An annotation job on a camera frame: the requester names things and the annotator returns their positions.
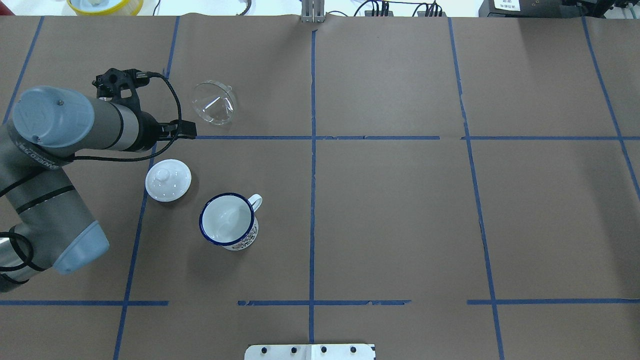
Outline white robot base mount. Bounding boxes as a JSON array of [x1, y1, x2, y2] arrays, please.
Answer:
[[244, 343, 377, 360]]

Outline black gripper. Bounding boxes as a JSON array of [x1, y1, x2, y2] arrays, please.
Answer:
[[135, 111, 198, 152]]

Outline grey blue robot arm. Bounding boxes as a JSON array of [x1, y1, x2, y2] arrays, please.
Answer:
[[1, 86, 198, 293]]

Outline white enamel mug blue rim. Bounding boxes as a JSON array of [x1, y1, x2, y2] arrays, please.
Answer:
[[198, 192, 263, 251]]

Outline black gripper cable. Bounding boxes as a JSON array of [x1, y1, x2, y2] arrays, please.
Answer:
[[72, 71, 182, 163]]

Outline black box device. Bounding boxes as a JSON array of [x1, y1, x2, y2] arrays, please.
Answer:
[[477, 0, 563, 19]]

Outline white ceramic lid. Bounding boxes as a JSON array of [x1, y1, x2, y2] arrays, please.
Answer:
[[144, 159, 192, 203]]

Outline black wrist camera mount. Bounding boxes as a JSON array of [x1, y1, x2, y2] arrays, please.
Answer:
[[92, 68, 150, 114]]

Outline yellow tape roll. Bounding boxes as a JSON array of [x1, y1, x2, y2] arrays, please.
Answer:
[[66, 0, 144, 16]]

